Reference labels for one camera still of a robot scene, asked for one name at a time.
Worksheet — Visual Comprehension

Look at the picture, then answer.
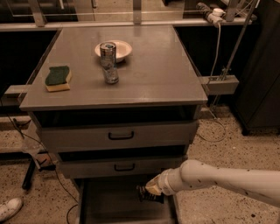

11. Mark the grey metal side bracket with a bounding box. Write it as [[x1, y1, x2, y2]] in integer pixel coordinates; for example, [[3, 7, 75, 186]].
[[199, 75, 239, 95]]

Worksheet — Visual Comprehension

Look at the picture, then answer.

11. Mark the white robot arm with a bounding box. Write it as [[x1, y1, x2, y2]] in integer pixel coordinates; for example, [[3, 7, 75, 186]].
[[145, 159, 280, 207]]

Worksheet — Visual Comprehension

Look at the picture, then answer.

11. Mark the black floor cable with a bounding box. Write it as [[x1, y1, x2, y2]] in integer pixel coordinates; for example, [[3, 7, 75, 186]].
[[0, 99, 80, 224]]

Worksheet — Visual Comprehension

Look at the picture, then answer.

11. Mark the grey drawer cabinet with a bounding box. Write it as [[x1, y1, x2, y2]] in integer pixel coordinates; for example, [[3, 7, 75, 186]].
[[20, 25, 207, 224]]

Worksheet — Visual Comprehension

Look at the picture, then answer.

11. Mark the grey top drawer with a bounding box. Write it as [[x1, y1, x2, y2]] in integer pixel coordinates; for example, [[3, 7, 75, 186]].
[[40, 121, 198, 152]]

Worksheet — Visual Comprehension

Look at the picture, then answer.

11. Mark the grey bottom drawer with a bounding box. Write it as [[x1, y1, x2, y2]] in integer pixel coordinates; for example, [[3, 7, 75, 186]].
[[75, 175, 179, 224]]

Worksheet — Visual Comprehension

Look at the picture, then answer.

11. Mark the white power strip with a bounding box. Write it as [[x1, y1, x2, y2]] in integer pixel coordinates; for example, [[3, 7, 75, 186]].
[[196, 3, 225, 25]]

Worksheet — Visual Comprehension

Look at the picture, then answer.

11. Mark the silver drink can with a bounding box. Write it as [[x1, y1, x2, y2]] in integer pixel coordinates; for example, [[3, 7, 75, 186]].
[[100, 41, 119, 84]]

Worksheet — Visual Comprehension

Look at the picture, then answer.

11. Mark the dark cabinet on right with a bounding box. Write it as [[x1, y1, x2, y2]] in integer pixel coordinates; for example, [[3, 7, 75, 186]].
[[232, 0, 280, 136]]

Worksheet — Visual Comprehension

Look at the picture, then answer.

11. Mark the grey middle drawer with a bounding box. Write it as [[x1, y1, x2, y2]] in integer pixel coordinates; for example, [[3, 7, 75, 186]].
[[59, 156, 186, 179]]

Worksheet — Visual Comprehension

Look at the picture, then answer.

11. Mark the white sneaker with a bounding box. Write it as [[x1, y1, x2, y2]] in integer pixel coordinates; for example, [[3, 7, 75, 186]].
[[0, 198, 23, 221]]

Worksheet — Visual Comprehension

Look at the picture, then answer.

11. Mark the grey drawer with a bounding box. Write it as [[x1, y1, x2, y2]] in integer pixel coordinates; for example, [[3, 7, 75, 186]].
[[75, 175, 179, 224], [59, 156, 186, 179], [40, 121, 198, 152]]

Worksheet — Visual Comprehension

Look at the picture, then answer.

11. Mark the green yellow sponge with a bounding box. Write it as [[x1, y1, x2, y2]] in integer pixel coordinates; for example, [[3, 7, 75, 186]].
[[45, 66, 72, 92]]

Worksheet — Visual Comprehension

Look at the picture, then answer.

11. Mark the black rxbar chocolate bar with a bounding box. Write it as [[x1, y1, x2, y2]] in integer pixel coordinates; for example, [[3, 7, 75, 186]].
[[136, 185, 164, 204]]

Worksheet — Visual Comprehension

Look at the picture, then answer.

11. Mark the black clamp tool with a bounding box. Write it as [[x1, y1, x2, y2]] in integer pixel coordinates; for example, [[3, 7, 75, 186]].
[[22, 150, 56, 191]]

